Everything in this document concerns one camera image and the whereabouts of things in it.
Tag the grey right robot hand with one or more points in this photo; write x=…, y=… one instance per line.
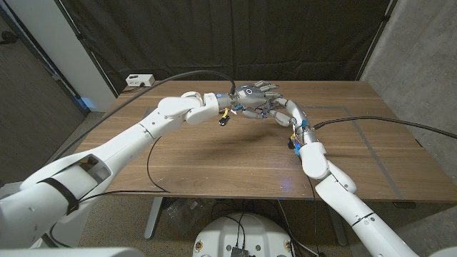
x=298, y=114

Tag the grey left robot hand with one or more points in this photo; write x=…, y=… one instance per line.
x=250, y=94

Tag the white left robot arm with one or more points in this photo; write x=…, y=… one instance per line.
x=125, y=142

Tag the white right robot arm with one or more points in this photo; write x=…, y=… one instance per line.
x=342, y=200

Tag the white power strip box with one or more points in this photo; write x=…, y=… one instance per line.
x=140, y=80

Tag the black backdrop curtain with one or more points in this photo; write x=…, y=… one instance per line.
x=232, y=35

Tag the black backdrop stand pole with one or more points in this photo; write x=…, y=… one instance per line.
x=377, y=39
x=86, y=49

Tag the grey table leg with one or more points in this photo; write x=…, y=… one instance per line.
x=337, y=228

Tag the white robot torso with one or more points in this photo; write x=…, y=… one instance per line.
x=264, y=235

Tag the clear plastic bag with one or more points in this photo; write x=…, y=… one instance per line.
x=185, y=212

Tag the black torso device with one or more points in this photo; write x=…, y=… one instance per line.
x=240, y=252

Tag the white table leg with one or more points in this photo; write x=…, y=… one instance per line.
x=153, y=217

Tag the white floor board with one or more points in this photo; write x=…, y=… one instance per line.
x=85, y=228

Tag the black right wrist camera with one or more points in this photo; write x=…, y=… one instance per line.
x=291, y=145

